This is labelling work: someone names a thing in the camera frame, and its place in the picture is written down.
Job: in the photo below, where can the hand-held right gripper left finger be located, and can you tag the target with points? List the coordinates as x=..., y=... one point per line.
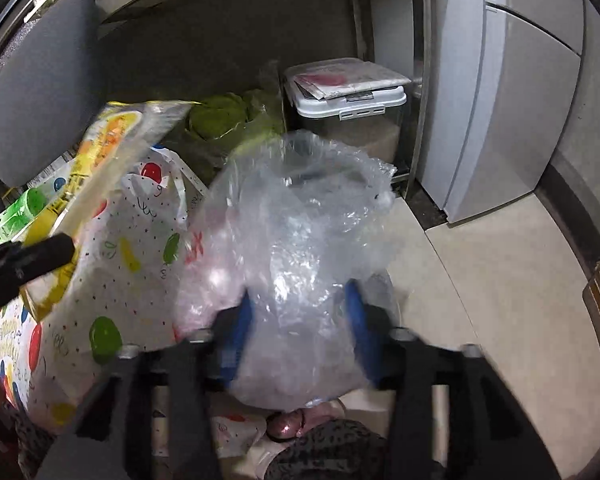
x=237, y=330

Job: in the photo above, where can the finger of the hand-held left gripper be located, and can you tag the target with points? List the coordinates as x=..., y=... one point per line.
x=25, y=262

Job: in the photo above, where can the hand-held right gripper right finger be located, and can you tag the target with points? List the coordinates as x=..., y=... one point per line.
x=357, y=320

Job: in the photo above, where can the clear plastic bag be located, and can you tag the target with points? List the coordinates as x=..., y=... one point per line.
x=290, y=240

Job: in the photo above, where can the yellow snack packet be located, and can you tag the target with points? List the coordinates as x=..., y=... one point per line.
x=105, y=150

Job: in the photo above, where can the green plastic bottle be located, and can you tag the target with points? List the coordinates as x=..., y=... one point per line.
x=22, y=210

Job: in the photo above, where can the balloon print tablecloth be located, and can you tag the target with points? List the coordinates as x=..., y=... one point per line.
x=130, y=270

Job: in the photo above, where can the pink shiny slipper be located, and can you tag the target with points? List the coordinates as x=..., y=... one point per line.
x=290, y=425

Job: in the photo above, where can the person's right leg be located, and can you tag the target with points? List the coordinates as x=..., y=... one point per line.
x=330, y=450

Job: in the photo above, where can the large grey fabric chair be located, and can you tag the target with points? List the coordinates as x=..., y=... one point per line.
x=35, y=90

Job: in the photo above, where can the clear rice container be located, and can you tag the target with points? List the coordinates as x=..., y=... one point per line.
x=360, y=130

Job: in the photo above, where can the green cabbage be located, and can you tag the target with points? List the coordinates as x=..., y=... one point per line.
x=215, y=120

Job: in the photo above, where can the stack of papers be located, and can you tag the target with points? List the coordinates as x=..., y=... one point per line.
x=340, y=80

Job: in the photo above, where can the grey refrigerator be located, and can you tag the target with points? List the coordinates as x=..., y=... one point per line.
x=505, y=110

